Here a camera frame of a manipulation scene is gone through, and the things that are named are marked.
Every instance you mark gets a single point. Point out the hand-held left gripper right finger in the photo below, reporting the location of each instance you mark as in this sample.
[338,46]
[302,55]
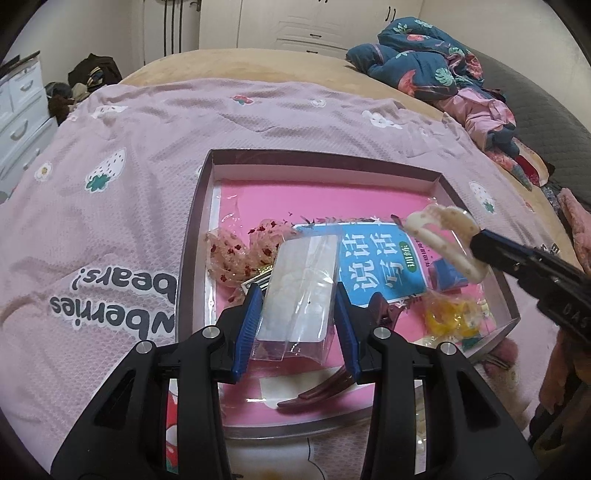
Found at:
[346,327]

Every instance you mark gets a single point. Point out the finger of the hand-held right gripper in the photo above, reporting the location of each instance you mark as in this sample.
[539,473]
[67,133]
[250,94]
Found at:
[508,244]
[503,265]

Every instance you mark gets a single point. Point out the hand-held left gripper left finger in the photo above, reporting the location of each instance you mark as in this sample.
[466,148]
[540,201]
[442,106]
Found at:
[247,323]

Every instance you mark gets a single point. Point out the clear plastic packet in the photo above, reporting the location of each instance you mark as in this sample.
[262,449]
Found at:
[300,286]

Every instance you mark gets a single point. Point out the cream claw hair clip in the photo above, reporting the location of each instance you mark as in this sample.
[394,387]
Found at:
[443,240]

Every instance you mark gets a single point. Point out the brown long hair clip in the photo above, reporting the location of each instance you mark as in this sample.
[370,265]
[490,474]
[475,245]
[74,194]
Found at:
[318,392]

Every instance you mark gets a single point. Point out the beige lace bow hair clip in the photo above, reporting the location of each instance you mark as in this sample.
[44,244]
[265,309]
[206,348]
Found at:
[235,251]

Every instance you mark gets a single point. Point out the clear bag of yellow rings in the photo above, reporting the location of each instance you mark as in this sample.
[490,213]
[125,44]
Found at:
[443,318]

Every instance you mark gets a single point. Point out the pink shallow box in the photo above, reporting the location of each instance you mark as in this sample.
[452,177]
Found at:
[323,159]

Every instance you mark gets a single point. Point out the person's right forearm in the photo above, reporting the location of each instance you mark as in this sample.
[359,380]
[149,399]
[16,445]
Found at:
[565,369]

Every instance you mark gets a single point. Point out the pink fuzzy cloth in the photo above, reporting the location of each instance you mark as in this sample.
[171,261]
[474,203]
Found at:
[577,221]

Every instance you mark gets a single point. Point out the red floral pillow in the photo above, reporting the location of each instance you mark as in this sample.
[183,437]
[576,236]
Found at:
[524,164]

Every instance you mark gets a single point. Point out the pink flower hair clip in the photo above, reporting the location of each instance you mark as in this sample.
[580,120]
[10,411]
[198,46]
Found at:
[501,355]

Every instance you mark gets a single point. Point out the grey quilted headboard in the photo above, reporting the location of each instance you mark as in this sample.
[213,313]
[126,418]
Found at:
[545,106]

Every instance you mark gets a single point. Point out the pink strawberry print blanket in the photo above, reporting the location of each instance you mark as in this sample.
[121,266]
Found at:
[115,221]

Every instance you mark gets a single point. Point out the dark blue floral quilt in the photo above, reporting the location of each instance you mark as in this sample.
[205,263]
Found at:
[415,60]

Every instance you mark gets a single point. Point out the dark clothes pile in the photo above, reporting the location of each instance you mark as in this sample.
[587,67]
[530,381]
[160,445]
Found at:
[60,99]

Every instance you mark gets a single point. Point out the dark bag on floor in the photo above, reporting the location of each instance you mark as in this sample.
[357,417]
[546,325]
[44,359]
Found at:
[94,71]

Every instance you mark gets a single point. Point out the white wardrobe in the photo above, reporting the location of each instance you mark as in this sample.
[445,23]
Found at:
[300,23]

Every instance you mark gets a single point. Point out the white drawer cabinet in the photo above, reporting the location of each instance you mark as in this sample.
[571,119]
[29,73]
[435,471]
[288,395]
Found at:
[23,115]

